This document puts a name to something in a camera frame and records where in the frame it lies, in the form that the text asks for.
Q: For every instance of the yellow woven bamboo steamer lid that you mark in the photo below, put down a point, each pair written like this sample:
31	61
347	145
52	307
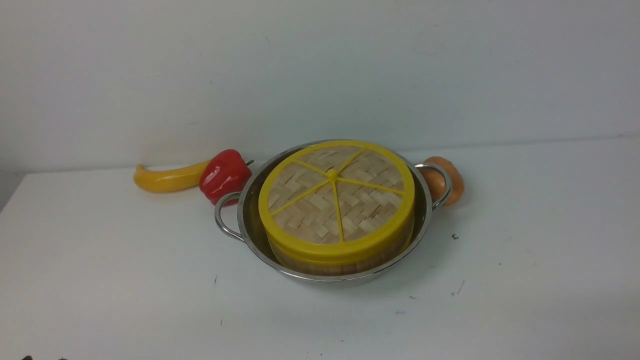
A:
311	191

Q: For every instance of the yellow rimmed bamboo steamer basket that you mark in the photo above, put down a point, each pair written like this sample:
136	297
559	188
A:
344	254

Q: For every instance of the stainless steel pot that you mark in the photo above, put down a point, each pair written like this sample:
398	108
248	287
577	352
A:
436	183

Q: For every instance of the red bell pepper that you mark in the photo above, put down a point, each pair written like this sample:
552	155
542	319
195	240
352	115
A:
226	173

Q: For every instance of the yellow banana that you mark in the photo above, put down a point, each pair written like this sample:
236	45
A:
169	181

